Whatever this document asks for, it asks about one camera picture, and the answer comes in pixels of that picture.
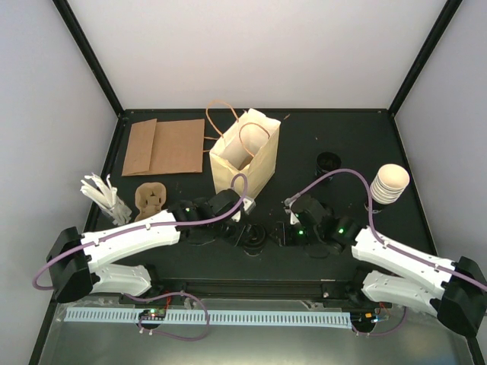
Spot flat brown paper bag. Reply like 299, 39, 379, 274
122, 119, 157, 176

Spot black takeout paper cup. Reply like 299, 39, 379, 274
243, 244, 264, 256

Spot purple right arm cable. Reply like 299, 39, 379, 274
290, 168, 487, 338

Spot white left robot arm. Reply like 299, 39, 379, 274
46, 189, 255, 303

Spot black plastic cup lid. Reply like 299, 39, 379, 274
241, 224, 266, 246

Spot cream paper bag with handles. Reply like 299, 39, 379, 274
205, 109, 281, 198

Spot stack of white paper cups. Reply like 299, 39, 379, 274
364, 163, 410, 214

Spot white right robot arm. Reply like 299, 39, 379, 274
274, 194, 486, 338

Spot white stirrers in holder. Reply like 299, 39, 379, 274
80, 174, 132, 227

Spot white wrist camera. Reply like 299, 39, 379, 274
231, 196, 256, 222
284, 193, 302, 225

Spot black coffee cup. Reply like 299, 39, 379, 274
315, 151, 342, 178

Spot brown paper bag with handles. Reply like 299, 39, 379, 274
148, 119, 205, 175

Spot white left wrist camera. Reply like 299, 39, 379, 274
231, 196, 256, 222

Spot white slotted cable duct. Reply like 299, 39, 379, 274
64, 307, 352, 329

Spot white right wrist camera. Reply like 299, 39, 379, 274
284, 193, 302, 225

